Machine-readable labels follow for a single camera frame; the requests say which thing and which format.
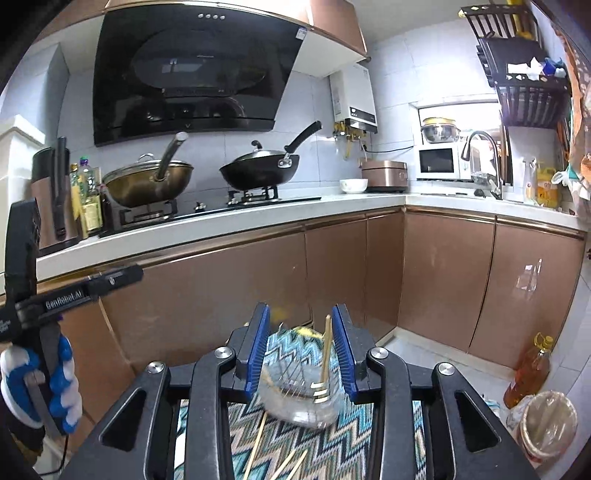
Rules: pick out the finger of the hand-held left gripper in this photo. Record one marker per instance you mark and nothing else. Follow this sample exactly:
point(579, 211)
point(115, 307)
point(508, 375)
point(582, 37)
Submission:
point(117, 278)

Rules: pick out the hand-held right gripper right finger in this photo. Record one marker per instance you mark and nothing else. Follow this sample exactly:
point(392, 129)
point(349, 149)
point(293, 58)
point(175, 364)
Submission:
point(344, 353)

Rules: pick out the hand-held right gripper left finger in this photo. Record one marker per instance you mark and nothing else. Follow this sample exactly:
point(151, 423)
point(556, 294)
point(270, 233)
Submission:
point(258, 353)

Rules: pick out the gold fork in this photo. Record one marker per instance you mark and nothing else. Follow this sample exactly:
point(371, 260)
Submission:
point(326, 355)

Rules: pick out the clear plastic utensil holder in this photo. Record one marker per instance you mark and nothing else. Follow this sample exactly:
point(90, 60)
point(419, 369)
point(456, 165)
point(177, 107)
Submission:
point(295, 392)

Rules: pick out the wooden chopstick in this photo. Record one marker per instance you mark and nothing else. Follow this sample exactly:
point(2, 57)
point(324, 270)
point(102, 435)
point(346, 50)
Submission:
point(255, 443)
point(291, 464)

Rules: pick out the person's left forearm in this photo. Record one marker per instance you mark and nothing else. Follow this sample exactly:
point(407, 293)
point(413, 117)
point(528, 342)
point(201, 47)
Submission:
point(25, 441)

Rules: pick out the person's left hand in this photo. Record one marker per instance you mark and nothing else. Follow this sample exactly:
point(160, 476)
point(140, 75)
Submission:
point(16, 378)

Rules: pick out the brown knife block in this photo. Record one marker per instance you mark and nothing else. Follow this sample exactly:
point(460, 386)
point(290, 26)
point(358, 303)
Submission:
point(48, 203)

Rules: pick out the dark sauce bottle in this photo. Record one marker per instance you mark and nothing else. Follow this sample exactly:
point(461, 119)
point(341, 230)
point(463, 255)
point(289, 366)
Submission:
point(106, 210)

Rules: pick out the oil bottles on counter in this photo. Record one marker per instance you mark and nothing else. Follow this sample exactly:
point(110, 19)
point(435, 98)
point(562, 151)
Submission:
point(90, 203)

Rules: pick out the bronze wok with lid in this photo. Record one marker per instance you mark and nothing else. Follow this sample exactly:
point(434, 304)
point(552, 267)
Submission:
point(143, 184)

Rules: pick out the zigzag patterned cloth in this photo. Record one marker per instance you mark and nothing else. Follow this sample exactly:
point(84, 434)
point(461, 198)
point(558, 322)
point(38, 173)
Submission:
point(277, 452)

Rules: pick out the black gas stove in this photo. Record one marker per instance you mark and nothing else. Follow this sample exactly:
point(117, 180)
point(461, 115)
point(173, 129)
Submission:
point(207, 210)

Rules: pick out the white bowl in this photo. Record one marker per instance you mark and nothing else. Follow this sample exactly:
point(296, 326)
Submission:
point(353, 186)

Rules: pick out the black wok with lid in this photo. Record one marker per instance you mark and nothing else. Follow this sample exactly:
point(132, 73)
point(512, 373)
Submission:
point(258, 173)

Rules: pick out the brown rice cooker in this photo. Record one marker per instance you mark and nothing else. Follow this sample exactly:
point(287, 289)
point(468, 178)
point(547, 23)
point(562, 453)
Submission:
point(384, 176)

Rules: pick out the black range hood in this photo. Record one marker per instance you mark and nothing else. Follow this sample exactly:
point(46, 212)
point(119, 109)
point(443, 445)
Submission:
point(184, 78)

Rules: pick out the white microwave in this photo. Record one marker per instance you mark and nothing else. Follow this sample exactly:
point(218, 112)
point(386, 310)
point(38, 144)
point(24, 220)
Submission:
point(438, 162)

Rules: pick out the trash bin with bag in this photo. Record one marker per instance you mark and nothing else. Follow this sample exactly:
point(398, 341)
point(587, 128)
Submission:
point(549, 424)

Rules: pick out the stacked metal bowls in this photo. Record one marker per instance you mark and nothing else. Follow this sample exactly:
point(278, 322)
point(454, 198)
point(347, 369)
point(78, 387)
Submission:
point(439, 130)

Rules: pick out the clear spray bottle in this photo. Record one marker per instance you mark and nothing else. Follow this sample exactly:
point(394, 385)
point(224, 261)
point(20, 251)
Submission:
point(529, 184)

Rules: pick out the metal faucet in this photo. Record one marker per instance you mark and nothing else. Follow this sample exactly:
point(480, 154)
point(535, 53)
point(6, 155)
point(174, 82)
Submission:
point(480, 138)

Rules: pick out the white water heater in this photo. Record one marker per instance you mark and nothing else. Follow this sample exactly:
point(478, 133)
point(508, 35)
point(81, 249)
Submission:
point(353, 92)

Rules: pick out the yellow detergent bottle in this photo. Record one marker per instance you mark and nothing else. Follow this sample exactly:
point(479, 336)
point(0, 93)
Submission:
point(548, 189)

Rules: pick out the white plastic bag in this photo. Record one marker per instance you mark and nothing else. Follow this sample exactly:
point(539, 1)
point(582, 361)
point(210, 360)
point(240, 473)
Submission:
point(572, 180)

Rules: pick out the black dish rack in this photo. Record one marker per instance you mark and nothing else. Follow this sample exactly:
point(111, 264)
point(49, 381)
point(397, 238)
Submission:
point(526, 92)

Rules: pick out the floral patterned apron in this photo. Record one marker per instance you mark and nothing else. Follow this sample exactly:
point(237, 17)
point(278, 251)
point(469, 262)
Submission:
point(579, 92)

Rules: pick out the yellow roll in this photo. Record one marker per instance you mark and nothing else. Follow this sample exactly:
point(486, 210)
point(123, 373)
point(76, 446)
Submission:
point(523, 18)

